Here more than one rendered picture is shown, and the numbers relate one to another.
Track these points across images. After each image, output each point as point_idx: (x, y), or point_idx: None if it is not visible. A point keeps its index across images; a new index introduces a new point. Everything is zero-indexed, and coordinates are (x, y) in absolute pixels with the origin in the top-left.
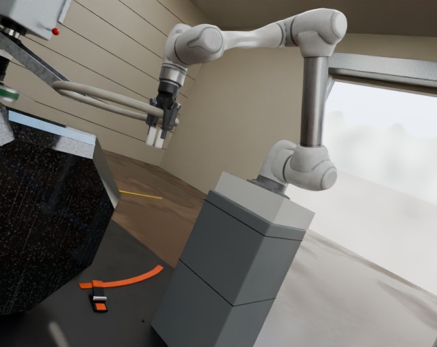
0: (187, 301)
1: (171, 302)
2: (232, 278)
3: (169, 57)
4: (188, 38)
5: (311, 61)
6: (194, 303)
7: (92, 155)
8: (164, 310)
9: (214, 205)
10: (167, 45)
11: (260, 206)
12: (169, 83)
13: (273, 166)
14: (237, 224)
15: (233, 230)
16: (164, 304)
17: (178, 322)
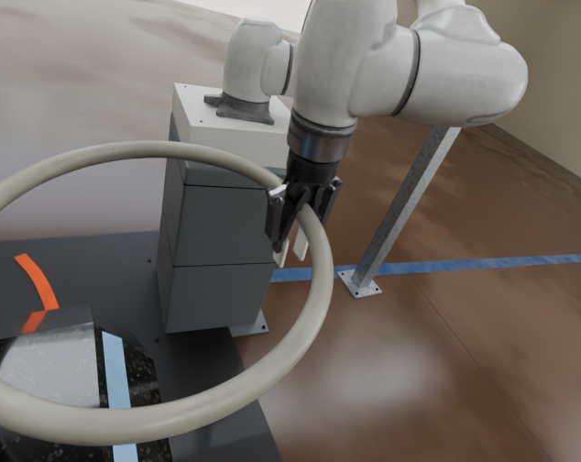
0: (213, 291)
1: (187, 303)
2: (270, 244)
3: (360, 115)
4: (484, 110)
5: None
6: (224, 286)
7: (145, 355)
8: (180, 313)
9: (210, 186)
10: (359, 85)
11: (279, 158)
12: (338, 162)
13: (265, 83)
14: (260, 194)
15: (256, 203)
16: (177, 311)
17: (209, 309)
